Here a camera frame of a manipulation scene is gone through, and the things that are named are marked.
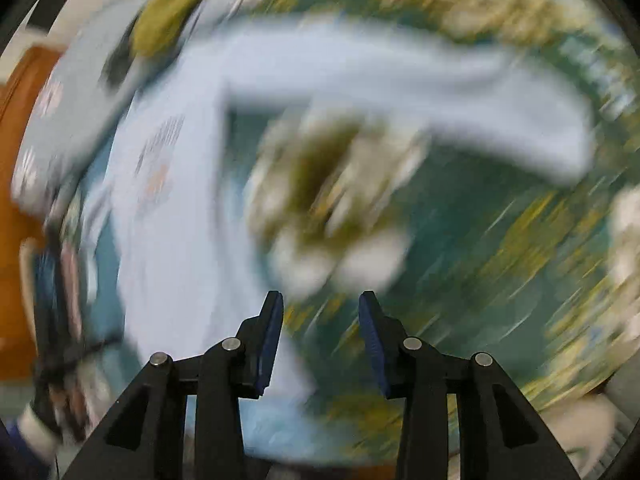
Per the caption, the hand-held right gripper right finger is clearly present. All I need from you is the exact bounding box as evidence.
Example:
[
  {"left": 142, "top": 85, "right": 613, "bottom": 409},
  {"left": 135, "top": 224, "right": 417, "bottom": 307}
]
[{"left": 358, "top": 290, "right": 581, "bottom": 480}]

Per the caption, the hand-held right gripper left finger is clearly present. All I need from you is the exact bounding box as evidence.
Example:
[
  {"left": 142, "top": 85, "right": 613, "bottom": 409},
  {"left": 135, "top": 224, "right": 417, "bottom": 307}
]
[{"left": 62, "top": 290, "right": 285, "bottom": 480}]

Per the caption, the light blue shirt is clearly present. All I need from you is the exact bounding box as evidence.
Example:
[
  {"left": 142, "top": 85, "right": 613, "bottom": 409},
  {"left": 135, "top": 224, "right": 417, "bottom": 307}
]
[{"left": 80, "top": 12, "right": 598, "bottom": 461}]

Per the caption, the orange wooden headboard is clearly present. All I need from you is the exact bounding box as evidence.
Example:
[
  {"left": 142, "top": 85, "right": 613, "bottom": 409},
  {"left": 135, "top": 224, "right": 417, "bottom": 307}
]
[{"left": 0, "top": 45, "right": 66, "bottom": 381}]

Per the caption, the teal floral bed sheet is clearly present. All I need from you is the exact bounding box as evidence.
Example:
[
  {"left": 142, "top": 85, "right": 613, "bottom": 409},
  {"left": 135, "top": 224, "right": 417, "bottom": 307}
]
[{"left": 65, "top": 0, "right": 640, "bottom": 466}]

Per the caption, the light blue floral quilt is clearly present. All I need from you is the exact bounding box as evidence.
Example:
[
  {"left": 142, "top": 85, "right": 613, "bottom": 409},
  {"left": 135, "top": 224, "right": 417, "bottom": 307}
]
[{"left": 12, "top": 10, "right": 166, "bottom": 221}]

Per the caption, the grey garment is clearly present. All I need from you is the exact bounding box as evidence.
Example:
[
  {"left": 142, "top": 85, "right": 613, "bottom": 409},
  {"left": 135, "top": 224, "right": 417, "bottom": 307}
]
[{"left": 100, "top": 20, "right": 146, "bottom": 91}]

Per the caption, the green knitted sweater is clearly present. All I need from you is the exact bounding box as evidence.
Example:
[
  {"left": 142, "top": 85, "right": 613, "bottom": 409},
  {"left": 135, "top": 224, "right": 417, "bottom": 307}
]
[{"left": 132, "top": 0, "right": 236, "bottom": 58}]

